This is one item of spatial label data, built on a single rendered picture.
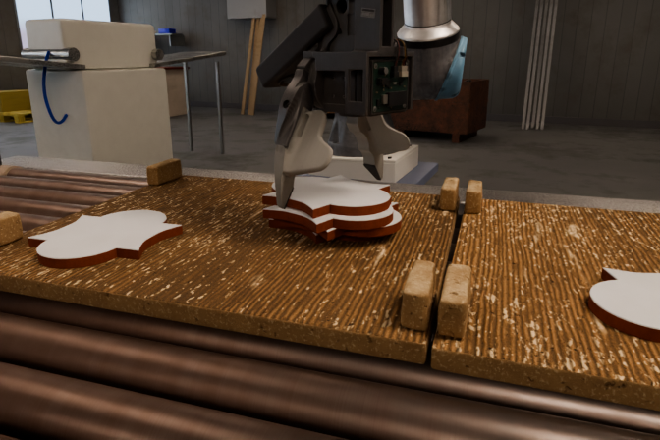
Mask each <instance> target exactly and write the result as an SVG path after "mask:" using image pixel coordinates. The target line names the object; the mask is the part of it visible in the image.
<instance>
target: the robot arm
mask: <svg viewBox="0 0 660 440"><path fill-rule="evenodd" d="M403 2H404V18H405V23H404V25H403V26H402V27H401V28H400V30H399V31H398V33H397V38H398V39H394V12H395V0H326V5H325V4H319V5H317V6H316V7H315V8H314V9H313V11H312V12H311V13H310V14H309V15H308V16H307V17H306V18H305V19H304V20H303V21H302V22H301V23H300V24H299V25H298V26H297V27H296V28H295V29H294V30H293V31H292V32H291V33H290V34H289V35H288V36H287V37H286V38H285V39H284V40H283V41H282V42H281V43H280V44H279V45H278V46H277V47H276V48H275V49H274V50H273V51H272V52H271V53H270V54H269V55H268V56H267V57H266V58H265V59H264V60H263V61H262V62H261V64H260V65H259V66H258V67H257V68H256V72H257V75H258V77H259V80H260V82H261V85H262V86H263V87H264V88H270V87H286V90H285V92H284V94H283V97H282V99H281V102H280V106H279V111H278V117H277V125H276V132H275V139H274V142H275V144H276V149H275V158H274V171H275V190H276V200H277V205H278V207H280V208H282V209H285V208H286V206H287V204H288V201H289V199H290V196H291V194H292V192H293V189H294V179H295V176H296V175H301V174H308V173H314V172H320V171H322V170H324V169H325V168H326V167H327V166H328V165H329V164H330V162H331V159H332V156H333V155H335V156H342V157H363V166H364V167H365V168H366V169H367V170H368V171H369V172H370V173H371V174H372V175H373V176H374V178H375V179H376V180H379V181H381V179H382V178H383V164H384V159H383V155H388V154H393V153H396V152H398V151H404V150H407V149H409V147H410V141H409V139H408V137H407V136H406V135H405V134H404V133H402V132H400V131H397V130H395V127H394V124H393V121H392V118H391V114H392V113H399V112H405V111H406V110H407V109H413V100H428V99H434V100H438V99H448V98H454V97H456V96H457V95H458V94H459V93H460V90H461V84H462V78H463V71H464V64H465V58H466V51H467V43H468V39H467V38H466V37H463V36H460V27H459V26H458V25H457V24H456V23H454V22H453V21H452V19H451V0H403ZM312 109H313V111H312ZM327 112H335V117H334V121H333V125H332V129H331V132H330V136H329V139H328V144H327V143H326V142H325V141H324V140H323V138H322V135H323V132H324V129H325V126H326V123H327V115H326V113H327Z"/></svg>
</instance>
